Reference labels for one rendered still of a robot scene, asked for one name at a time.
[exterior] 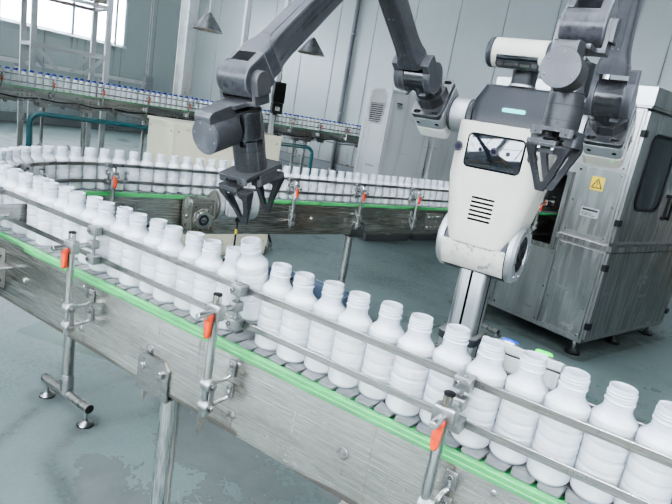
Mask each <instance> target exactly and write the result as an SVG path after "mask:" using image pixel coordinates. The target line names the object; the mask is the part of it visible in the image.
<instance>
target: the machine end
mask: <svg viewBox="0 0 672 504"><path fill-rule="evenodd" d="M636 103H637V114H636V129H635V133H634V136H633V138H632V141H631V144H630V147H629V149H628V152H627V155H626V157H625V160H624V162H623V164H622V166H621V167H620V168H618V169H613V168H606V167H601V166H595V165H589V164H585V163H584V162H583V152H582V155H581V156H580V157H579V158H578V160H577V161H576V162H575V163H574V164H573V166H572V167H571V168H570V169H569V170H568V172H567V173H566V174H565V175H564V177H563V178H562V179H561V181H560V182H559V183H558V184H557V186H556V187H555V188H554V190H553V191H550V190H547V192H546V194H545V196H544V197H548V196H550V197H557V198H562V199H561V201H555V203H554V205H555V206H560V207H559V209H548V208H547V210H546V211H558V215H557V218H556V222H555V226H554V230H553V233H552V235H532V241H531V248H530V251H529V255H528V258H527V261H526V265H525V267H524V269H523V271H522V273H521V275H520V277H519V279H517V281H515V282H513V283H511V284H510V283H507V282H503V281H499V280H496V279H493V283H492V287H491V291H490V295H489V299H488V304H490V305H492V306H495V307H497V308H499V309H502V310H504V311H506V312H509V313H511V314H513V315H516V316H518V317H520V318H522V319H525V320H527V321H529V322H532V323H534V324H536V325H538V326H540V327H543V328H545V329H547V330H550V331H552V332H554V333H556V334H559V335H561V336H563V337H566V338H568V339H570V340H572V347H570V348H568V347H565V348H564V351H565V352H566V353H568V354H570V355H574V356H579V355H580V352H579V351H578V350H576V349H575V347H576V344H578V343H579V344H580V343H584V342H588V341H592V340H597V339H601V338H605V337H609V336H612V337H611V338H605V339H604V340H605V341H606V342H607V343H610V344H613V345H619V344H620V342H619V341H617V340H616V339H615V336H616V335H617V334H621V333H625V332H629V331H634V330H638V329H639V330H638V332H639V333H641V334H643V335H647V336H652V335H653V333H651V332H649V330H648V329H649V327H651V326H655V325H659V324H660V323H661V322H663V319H664V316H665V314H667V313H668V312H669V309H670V308H668V303H669V300H670V297H671V294H672V92H670V91H668V90H666V89H663V88H661V87H653V86H639V89H638V94H637V99H636ZM642 328H645V329H644V330H642Z"/></svg>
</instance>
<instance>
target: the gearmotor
mask: <svg viewBox="0 0 672 504"><path fill-rule="evenodd" d="M234 197H235V199H236V201H237V204H238V206H239V208H240V211H241V213H242V215H243V205H242V200H240V199H239V198H238V197H237V196H234ZM259 210H260V201H259V198H258V196H257V195H256V194H255V193H254V195H253V200H252V205H251V210H250V215H249V219H255V218H256V217H257V216H258V214H259ZM215 219H235V222H236V228H235V233H234V234H235V236H234V243H233V246H235V243H236V236H237V231H238V229H237V228H238V222H240V221H239V219H238V217H237V215H236V213H235V212H234V210H233V208H232V207H231V205H230V204H229V203H228V201H227V200H226V199H225V197H224V196H223V195H222V193H221V192H220V191H219V190H213V191H211V192H210V193H209V194H208V197H200V196H187V197H183V206H182V215H181V227H183V229H182V230H183V232H182V233H183V234H186V233H187V231H197V232H202V233H214V225H215Z"/></svg>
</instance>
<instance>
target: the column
mask: <svg viewBox="0 0 672 504"><path fill-rule="evenodd" d="M199 5H200V0H182V1H181V12H180V22H179V33H178V43H177V53H176V64H175V74H174V85H173V95H174V94H175V95H177V99H179V95H181V96H183V97H182V99H183V100H184V99H185V96H187V97H188V101H189V100H190V92H191V82H192V72H193V63H194V53H195V43H196V34H197V29H194V28H192V27H193V26H194V25H195V24H196V23H197V22H198V14H199ZM173 95H172V98H173V97H174V96H173Z"/></svg>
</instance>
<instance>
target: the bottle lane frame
mask: <svg viewBox="0 0 672 504"><path fill-rule="evenodd" d="M0 247H1V248H3V249H5V250H6V263H7V264H9V265H10V266H12V267H13V268H11V269H5V288H1V287H0V296H1V297H2V298H4V299H6V300H7V301H9V302H11V303H12V304H14V305H16V306H17V307H19V308H21V309H22V310H24V311H26V312H27V313H29V314H31V315H32V316H34V317H36V318H37V319H39V320H41V321H42V322H44V323H46V324H48V325H49V326H51V327H53V328H54V329H56V330H58V331H59V332H61V333H63V329H61V327H60V325H61V322H62V321H63V320H64V311H62V308H61V307H62V304H63V303H64V302H65V286H66V269H67V268H64V269H62V268H61V260H60V259H59V258H56V257H53V256H51V255H50V254H47V253H45V252H43V251H42V250H39V249H37V248H35V247H34V246H31V245H28V244H26V242H22V241H20V240H18V239H16V238H14V237H12V236H11V235H8V234H6V233H3V232H2V231H0ZM89 289H92V290H94V291H95V300H94V303H91V304H89V305H88V306H85V307H80V308H77V311H76V312H75V313H74V323H77V322H81V321H85V320H87V316H88V307H91V308H93V309H94V314H93V321H89V322H88V323H86V324H82V325H78V326H76V328H75V330H74V331H73V332H71V333H70V335H67V336H68V337H69V338H71V339H73V340H74V341H76V342H78V343H79V344H81V345H83V346H84V347H86V348H88V349H89V350H91V351H93V352H94V353H96V354H98V355H100V356H101V357H103V358H105V359H106V360H108V361H110V362H111V363H113V364H115V365H116V366H118V367H120V368H121V369H123V370H125V371H126V372H128V373H130V374H131V375H133V376H135V377H137V366H138V356H139V355H140V354H141V353H142V352H143V351H147V352H149V353H150V354H152V355H154V356H156V357H158V358H160V359H161V360H163V361H165V362H167V365H168V367H169V370H170V382H169V391H168V397H170V398H172V399H173V400H175V401H177V402H178V403H180V404H182V405H183V406H185V407H187V408H188V409H190V410H192V411H193V412H195V413H197V414H198V415H199V409H198V408H197V403H198V401H199V400H200V399H201V392H202V389H201V388H200V381H201V379H202V378H203V376H204V367H205V359H206V351H207V343H208V339H205V338H204V337H203V330H204V329H203V328H201V327H199V326H198V323H197V324H193V323H191V322H189V321H187V320H185V317H184V318H181V317H178V316H176V315H174V314H172V312H173V311H172V312H168V311H166V310H164V309H162V308H160V306H156V305H153V304H151V303H149V300H148V301H145V300H143V299H141V298H139V297H138V295H133V294H131V293H128V292H127V290H122V289H120V288H118V287H116V285H112V284H110V283H108V282H106V280H101V279H99V278H97V277H96V275H95V276H94V275H91V274H89V273H87V272H86V271H83V270H81V269H78V268H77V266H75V267H74V284H73V300H72V303H73V304H75V305H78V304H83V303H87V302H89ZM254 350H255V349H254ZM254 350H247V349H245V348H243V347H241V346H239V343H233V342H231V341H228V340H226V339H225V336H223V337H220V336H218V335H217V343H216V351H215V359H214V366H213V374H212V379H214V380H219V379H221V378H223V377H226V376H227V375H229V374H228V368H229V360H233V361H235V362H237V369H236V376H235V377H233V376H232V377H231V378H229V379H228V381H230V382H232V383H234V391H233V397H232V398H230V397H229V398H228V399H226V400H225V401H223V402H221V403H219V404H217V405H215V407H214V411H213V412H211V413H210V414H207V416H206V417H203V418H205V419H207V420H209V421H210V422H212V423H214V424H215V425H217V426H219V427H220V428H222V429H224V430H225V431H227V432H229V433H230V434H232V435H234V436H235V437H237V438H239V439H240V440H242V441H244V442H245V443H247V444H249V445H250V446H252V447H254V448H255V449H257V450H259V451H261V452H262V453H264V454H266V455H267V456H269V457H271V458H272V459H274V460H276V461H277V462H279V463H281V464H282V465H284V466H286V467H287V468H289V469H291V470H292V471H294V472H296V473H297V474H299V475H301V476H302V477H304V478H306V479H307V480H309V481H311V482H313V483H314V484H316V485H318V486H319V487H321V488H323V489H324V490H326V491H328V492H329V493H331V494H333V495H334V496H336V497H338V498H339V499H341V500H343V501H344V502H346V503H348V504H417V501H418V499H419V497H420V494H421V489H422V485H423V481H424V477H425V472H426V468H427V464H428V460H429V455H430V451H431V449H430V440H431V437H428V436H426V435H424V434H422V433H420V432H418V431H416V427H417V425H415V426H413V427H408V426H406V425H403V424H401V423H399V422H397V421H395V420H394V419H395V417H396V415H394V416H392V417H387V416H385V415H383V414H381V413H378V412H376V411H375V410H374V408H375V407H376V406H373V407H371V408H368V407H366V406H364V405H362V404H360V403H358V402H356V401H355V398H356V397H357V396H356V397H354V398H351V399H349V398H347V397H345V396H343V395H341V394H339V393H337V392H336V390H337V389H338V388H336V389H333V390H331V389H328V388H326V387H324V386H322V385H320V384H319V383H318V382H319V381H320V380H321V379H320V380H317V381H312V380H310V379H308V378H306V377H303V376H301V373H302V372H300V373H295V372H293V371H291V370H289V369H287V368H285V365H286V364H284V365H278V364H276V363H274V362H272V361H270V360H269V357H266V358H264V357H262V356H260V355H258V354H256V353H254ZM461 448H462V447H461V446H460V447H458V448H456V449H454V448H451V447H449V446H447V445H445V444H444V447H443V451H442V455H441V459H440V463H439V467H438V472H437V476H436V480H435V484H434V488H433V492H432V497H433V498H436V496H437V495H438V494H439V493H440V492H441V491H442V490H443V489H444V488H445V487H443V483H444V478H445V474H446V470H447V469H450V470H452V471H454V472H456V473H458V478H457V482H456V486H455V490H454V491H451V490H450V491H449V492H448V493H447V494H445V496H447V497H449V498H451V499H452V502H451V504H568V503H566V502H565V497H564V496H563V495H562V496H560V497H559V498H556V497H554V496H551V495H549V494H547V493H545V492H543V491H541V490H539V489H537V483H536V481H535V482H534V483H533V484H532V485H529V484H526V483H524V482H522V481H520V480H518V479H516V478H514V477H512V476H511V475H510V473H511V471H510V469H509V470H507V471H506V472H501V471H499V470H497V469H495V468H493V467H491V466H489V465H487V464H485V460H486V459H485V457H484V458H482V459H481V460H476V459H474V458H472V457H470V456H468V455H466V454H464V453H462V452H461Z"/></svg>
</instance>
